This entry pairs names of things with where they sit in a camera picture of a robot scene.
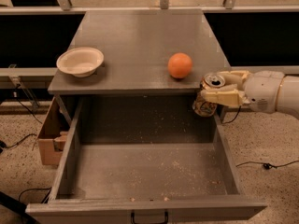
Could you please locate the grey open top drawer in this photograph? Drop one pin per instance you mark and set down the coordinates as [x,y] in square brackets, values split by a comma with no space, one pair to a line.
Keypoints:
[144,155]

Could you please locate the grey cabinet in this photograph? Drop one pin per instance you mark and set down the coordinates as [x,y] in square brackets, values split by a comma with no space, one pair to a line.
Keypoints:
[137,45]

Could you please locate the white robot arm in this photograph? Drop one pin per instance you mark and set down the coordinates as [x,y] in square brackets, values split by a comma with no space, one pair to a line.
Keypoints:
[288,96]

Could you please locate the white paper bowl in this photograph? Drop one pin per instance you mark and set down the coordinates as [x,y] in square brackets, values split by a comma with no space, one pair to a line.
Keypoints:
[80,62]

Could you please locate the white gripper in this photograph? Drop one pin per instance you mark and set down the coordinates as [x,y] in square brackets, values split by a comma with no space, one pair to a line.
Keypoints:
[263,90]

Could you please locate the cardboard box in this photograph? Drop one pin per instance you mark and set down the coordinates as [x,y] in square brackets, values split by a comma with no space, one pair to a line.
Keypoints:
[52,135]

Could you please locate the orange soda can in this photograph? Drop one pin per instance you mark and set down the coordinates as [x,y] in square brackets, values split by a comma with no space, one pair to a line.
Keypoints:
[202,107]

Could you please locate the orange fruit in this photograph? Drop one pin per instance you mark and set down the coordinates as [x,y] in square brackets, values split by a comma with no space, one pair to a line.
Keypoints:
[179,65]

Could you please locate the black drawer handle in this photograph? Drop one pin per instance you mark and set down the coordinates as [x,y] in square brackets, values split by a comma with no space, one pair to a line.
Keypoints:
[154,218]

